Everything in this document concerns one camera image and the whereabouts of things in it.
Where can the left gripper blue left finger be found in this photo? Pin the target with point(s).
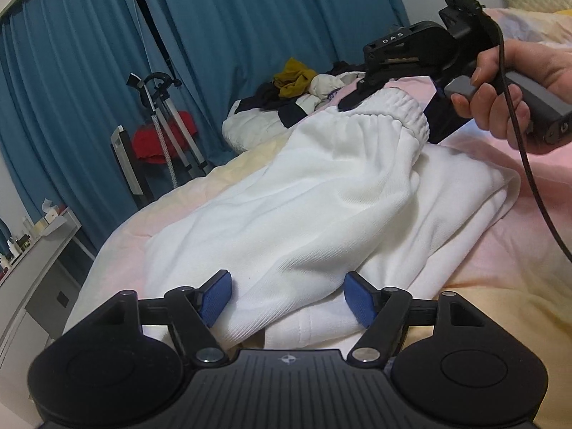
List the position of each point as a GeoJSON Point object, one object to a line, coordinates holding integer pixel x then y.
{"type": "Point", "coordinates": [192, 312]}

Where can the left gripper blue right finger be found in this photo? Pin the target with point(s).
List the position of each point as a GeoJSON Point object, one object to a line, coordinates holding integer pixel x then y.
{"type": "Point", "coordinates": [382, 313]}

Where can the white knit sweatpants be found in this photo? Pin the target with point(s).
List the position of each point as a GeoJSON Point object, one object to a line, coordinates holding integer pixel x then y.
{"type": "Point", "coordinates": [359, 191]}

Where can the white and black clothes pile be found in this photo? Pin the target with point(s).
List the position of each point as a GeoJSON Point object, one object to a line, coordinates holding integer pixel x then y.
{"type": "Point", "coordinates": [265, 115]}

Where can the pastel pillow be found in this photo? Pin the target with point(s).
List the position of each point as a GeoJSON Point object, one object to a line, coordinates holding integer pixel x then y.
{"type": "Point", "coordinates": [553, 30]}

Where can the pastel tie-dye duvet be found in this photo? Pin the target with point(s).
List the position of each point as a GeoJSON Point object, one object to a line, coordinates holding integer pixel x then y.
{"type": "Point", "coordinates": [117, 367]}

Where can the mustard yellow garment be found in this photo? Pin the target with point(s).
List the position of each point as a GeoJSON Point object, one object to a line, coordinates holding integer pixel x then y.
{"type": "Point", "coordinates": [294, 80]}

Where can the white dressing table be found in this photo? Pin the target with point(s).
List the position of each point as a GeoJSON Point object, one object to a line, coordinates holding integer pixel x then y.
{"type": "Point", "coordinates": [38, 285]}

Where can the garment steamer stand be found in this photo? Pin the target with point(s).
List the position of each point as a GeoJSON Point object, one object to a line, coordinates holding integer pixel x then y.
{"type": "Point", "coordinates": [171, 133]}

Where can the white tissue box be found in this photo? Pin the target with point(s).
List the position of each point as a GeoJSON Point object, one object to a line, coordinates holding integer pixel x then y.
{"type": "Point", "coordinates": [51, 210]}

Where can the black and white chair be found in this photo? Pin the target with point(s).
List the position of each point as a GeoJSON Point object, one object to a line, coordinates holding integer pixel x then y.
{"type": "Point", "coordinates": [130, 167]}

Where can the blue curtain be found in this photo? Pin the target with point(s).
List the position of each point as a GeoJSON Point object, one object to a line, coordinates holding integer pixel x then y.
{"type": "Point", "coordinates": [64, 65]}

